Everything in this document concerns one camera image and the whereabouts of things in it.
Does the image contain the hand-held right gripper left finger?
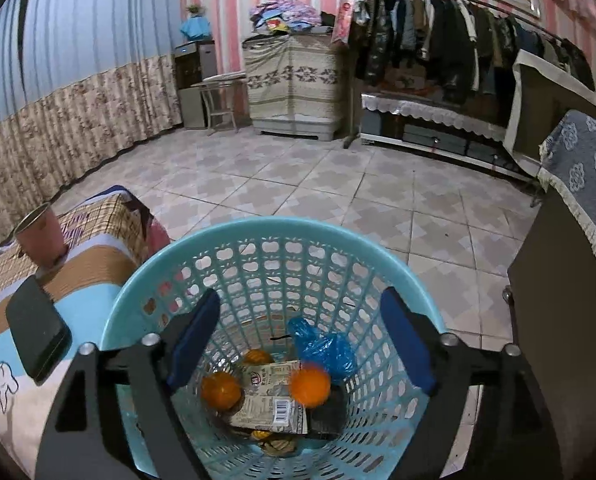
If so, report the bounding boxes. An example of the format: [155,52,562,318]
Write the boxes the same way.
[35,288,222,480]

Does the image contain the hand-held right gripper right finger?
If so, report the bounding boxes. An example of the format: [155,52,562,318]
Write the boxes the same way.
[379,287,564,480]

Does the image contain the large orange peel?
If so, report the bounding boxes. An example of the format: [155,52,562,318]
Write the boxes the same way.
[200,371,242,412]

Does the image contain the blue plastic bag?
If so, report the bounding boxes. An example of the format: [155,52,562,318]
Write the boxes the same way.
[287,315,357,382]

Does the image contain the patterned snack wrapper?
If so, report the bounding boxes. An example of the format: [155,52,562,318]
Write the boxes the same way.
[227,359,310,434]

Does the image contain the small orange fruit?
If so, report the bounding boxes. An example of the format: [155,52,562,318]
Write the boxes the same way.
[289,365,332,407]

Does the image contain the black box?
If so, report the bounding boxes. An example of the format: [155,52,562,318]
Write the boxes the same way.
[307,389,350,439]

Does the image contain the teal plastic basket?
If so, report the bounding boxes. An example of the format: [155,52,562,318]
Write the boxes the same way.
[100,217,449,479]

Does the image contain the brown paper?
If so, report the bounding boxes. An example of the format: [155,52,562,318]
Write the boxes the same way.
[257,435,300,457]

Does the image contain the black case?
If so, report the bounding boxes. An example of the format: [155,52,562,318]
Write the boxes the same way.
[5,275,73,387]

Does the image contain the dark brown cabinet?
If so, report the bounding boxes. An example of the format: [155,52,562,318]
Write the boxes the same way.
[507,184,596,480]

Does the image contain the pink mug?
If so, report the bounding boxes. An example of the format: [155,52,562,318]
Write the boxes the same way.
[12,202,72,268]

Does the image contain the low stand with lace cloth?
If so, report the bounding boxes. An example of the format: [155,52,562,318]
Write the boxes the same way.
[360,92,540,177]

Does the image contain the small folding table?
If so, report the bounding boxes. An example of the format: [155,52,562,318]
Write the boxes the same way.
[193,73,247,134]

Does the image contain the grey floral fringed cloth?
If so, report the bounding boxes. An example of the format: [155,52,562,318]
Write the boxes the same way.
[537,109,596,303]

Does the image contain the grey water dispenser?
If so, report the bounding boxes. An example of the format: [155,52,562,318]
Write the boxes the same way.
[172,39,217,130]

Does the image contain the cabinet with patterned cloth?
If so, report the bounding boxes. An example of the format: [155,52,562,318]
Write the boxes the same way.
[241,33,342,142]

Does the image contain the dark screen with white cloth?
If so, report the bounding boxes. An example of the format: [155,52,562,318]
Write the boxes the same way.
[502,48,596,179]

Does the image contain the clothes rack with clothes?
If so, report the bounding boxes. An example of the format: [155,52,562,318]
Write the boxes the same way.
[352,0,596,113]

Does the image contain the blue cloth over plant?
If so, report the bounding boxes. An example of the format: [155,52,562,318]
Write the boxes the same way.
[179,3,214,41]

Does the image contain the pink hanging bag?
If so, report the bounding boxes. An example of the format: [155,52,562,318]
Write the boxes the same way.
[330,0,357,46]

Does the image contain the pile of clothes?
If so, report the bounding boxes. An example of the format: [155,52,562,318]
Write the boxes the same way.
[249,0,325,37]

